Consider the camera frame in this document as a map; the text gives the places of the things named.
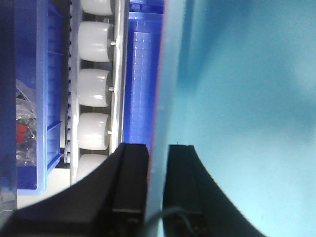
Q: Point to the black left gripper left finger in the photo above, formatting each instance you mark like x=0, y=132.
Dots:
x=109, y=202

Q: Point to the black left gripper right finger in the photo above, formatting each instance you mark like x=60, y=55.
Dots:
x=189, y=186

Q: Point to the light blue plastic box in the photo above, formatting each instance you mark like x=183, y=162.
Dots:
x=237, y=80

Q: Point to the pink plastic box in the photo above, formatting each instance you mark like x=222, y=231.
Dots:
x=156, y=93

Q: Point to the clear plastic bag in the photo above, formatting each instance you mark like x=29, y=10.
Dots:
x=26, y=125

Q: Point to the white roller conveyor track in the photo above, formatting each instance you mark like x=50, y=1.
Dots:
x=97, y=70

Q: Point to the blue plastic crate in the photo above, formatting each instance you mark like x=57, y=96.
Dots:
x=32, y=54
x=143, y=48

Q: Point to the lower blue plastic crate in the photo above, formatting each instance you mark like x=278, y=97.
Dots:
x=143, y=48

